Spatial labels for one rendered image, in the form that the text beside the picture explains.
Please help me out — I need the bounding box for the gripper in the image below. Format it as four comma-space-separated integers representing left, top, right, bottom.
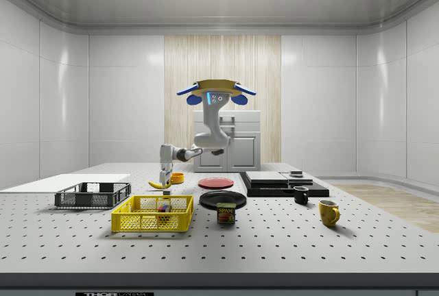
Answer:
158, 162, 174, 190

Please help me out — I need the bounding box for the puzzle cube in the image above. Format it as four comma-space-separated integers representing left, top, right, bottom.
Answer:
157, 203, 173, 222

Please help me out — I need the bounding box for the red plate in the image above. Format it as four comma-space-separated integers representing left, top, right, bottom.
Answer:
198, 177, 235, 189

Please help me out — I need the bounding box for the black plate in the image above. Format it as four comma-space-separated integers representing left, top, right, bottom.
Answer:
199, 190, 248, 210

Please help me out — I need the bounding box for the yellow basket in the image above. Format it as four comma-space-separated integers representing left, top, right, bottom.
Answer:
110, 195, 195, 233

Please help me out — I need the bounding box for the flat-sided can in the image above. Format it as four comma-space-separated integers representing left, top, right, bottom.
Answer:
215, 202, 237, 225

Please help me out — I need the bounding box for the dark grey basket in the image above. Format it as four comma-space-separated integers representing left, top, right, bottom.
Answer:
54, 182, 132, 210

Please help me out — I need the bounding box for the white cabinet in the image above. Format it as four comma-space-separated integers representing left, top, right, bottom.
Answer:
193, 110, 261, 173

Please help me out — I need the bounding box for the white board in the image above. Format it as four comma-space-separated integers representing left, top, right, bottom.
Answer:
0, 173, 132, 193

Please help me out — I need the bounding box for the black mug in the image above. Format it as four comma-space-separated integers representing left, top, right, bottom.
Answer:
293, 186, 310, 205

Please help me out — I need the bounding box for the yellow mug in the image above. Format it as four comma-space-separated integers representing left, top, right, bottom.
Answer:
318, 199, 341, 227

